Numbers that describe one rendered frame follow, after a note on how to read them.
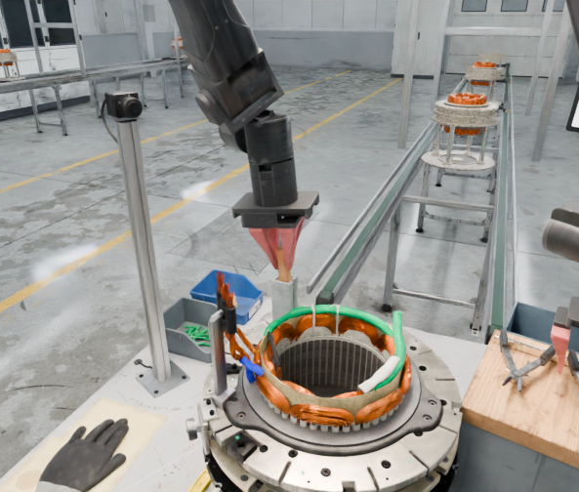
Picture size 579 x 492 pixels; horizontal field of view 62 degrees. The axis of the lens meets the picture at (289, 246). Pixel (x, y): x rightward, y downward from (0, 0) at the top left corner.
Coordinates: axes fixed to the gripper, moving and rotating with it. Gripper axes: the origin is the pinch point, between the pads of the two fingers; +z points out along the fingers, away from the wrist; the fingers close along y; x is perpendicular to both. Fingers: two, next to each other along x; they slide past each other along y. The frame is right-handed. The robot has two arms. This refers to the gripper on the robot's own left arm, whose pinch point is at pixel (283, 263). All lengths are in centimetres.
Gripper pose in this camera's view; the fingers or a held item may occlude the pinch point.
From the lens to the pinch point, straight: 65.8
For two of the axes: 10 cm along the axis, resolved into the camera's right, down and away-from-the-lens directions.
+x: -2.6, 4.3, -8.7
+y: -9.6, -0.2, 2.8
